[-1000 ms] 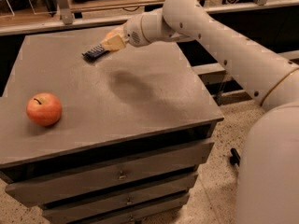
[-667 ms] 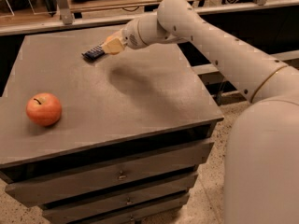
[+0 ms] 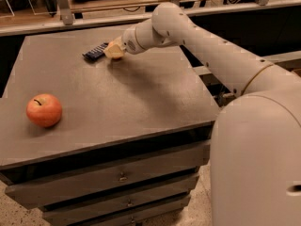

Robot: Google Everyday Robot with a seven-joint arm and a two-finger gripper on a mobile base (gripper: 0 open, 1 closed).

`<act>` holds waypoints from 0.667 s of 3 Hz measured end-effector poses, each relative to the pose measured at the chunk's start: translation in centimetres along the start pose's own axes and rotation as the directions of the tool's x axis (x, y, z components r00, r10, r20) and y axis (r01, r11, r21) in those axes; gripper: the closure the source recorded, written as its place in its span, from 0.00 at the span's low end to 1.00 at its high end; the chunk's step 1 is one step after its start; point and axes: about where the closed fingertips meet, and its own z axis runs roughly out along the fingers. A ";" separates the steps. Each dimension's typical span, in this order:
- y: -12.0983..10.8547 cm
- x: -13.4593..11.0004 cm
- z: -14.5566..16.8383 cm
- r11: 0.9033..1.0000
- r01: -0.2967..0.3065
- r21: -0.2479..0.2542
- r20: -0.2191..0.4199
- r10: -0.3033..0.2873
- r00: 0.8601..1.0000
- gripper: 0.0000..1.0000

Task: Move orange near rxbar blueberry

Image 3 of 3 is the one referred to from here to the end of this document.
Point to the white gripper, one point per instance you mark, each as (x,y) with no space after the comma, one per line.
(131,41)

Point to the orange fruit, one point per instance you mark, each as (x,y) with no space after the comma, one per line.
(116,57)

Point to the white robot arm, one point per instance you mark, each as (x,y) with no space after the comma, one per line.
(256,140)

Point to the blue rxbar wrapper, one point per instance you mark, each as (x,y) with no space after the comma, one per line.
(95,53)

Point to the grey drawer cabinet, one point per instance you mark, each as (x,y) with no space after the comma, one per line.
(111,110)

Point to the red apple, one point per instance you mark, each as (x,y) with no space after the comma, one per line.
(44,110)

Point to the middle drawer front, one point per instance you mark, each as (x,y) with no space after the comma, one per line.
(116,202)

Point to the drawer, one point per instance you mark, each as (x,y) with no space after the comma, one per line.
(116,202)
(136,215)
(79,183)

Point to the top drawer front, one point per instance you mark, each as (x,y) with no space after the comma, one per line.
(79,183)

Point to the bottom drawer front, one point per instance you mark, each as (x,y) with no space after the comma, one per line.
(136,215)

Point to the metal railing frame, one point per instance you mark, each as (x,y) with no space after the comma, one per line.
(72,15)

